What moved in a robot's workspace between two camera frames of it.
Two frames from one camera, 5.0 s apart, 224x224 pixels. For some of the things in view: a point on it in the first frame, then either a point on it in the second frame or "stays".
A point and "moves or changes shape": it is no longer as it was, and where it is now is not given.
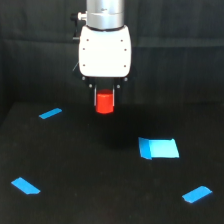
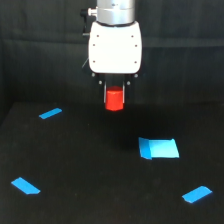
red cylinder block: [104, 101] moves or changes shape
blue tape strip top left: [50, 113] stays
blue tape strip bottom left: [24, 186] stays
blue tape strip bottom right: [195, 195] stays
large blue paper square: [158, 148] stays
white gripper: [104, 54] -> [115, 50]
